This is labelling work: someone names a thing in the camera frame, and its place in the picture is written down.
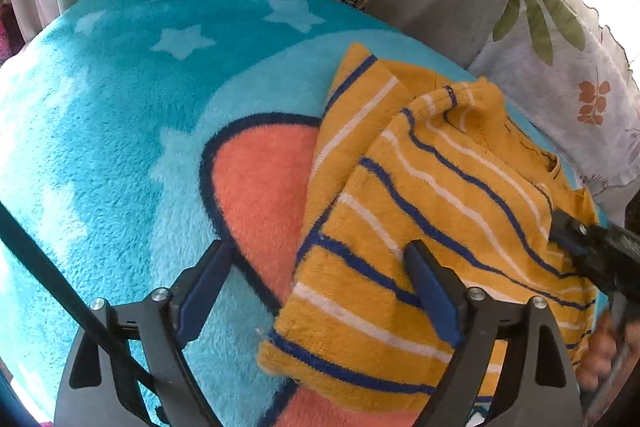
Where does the yellow striped sweater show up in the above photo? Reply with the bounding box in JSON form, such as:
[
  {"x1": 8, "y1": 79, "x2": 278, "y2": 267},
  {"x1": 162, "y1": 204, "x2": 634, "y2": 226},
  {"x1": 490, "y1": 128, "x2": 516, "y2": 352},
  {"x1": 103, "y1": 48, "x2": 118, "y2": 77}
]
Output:
[{"x1": 257, "y1": 42, "x2": 601, "y2": 413}]

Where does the person's right hand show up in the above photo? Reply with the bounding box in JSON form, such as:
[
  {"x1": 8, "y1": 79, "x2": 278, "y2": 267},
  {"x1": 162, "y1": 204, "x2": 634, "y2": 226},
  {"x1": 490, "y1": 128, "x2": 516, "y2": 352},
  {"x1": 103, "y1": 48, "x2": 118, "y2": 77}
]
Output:
[{"x1": 575, "y1": 307, "x2": 626, "y2": 390}]

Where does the teal star fleece blanket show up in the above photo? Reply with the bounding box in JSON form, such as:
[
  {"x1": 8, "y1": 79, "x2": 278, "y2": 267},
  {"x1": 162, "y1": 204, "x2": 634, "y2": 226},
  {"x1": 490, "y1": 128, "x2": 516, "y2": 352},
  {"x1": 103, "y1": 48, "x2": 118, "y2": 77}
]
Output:
[{"x1": 0, "y1": 0, "x2": 616, "y2": 427}]

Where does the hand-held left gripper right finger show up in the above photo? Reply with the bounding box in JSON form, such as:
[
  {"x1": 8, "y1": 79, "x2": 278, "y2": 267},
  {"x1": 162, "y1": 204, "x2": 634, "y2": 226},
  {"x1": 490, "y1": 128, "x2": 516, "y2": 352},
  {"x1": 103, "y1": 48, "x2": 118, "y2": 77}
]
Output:
[{"x1": 404, "y1": 241, "x2": 583, "y2": 427}]

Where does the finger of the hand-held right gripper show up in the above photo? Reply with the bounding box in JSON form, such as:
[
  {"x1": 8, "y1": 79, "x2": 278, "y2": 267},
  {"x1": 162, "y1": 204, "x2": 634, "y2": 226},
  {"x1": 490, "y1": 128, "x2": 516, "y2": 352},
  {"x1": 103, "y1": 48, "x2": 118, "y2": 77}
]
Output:
[
  {"x1": 549, "y1": 233, "x2": 593, "y2": 262},
  {"x1": 550, "y1": 211, "x2": 591, "y2": 235}
]

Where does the white leaf print pillow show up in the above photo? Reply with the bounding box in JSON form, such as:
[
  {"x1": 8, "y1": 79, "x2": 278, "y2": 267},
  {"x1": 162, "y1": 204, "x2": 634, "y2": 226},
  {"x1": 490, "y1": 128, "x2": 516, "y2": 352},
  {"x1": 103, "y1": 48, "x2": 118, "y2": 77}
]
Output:
[{"x1": 467, "y1": 0, "x2": 640, "y2": 208}]

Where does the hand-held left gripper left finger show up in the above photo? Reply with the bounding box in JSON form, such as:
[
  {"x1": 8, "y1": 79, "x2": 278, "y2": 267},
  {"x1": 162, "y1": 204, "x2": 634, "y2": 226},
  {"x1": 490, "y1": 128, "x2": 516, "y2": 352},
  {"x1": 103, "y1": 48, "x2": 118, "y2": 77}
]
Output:
[{"x1": 55, "y1": 241, "x2": 236, "y2": 427}]

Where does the black strap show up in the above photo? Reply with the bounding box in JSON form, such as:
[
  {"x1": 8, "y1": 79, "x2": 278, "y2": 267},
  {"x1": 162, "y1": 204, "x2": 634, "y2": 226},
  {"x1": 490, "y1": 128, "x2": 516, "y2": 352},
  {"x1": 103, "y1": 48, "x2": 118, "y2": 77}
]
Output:
[{"x1": 0, "y1": 204, "x2": 161, "y2": 427}]

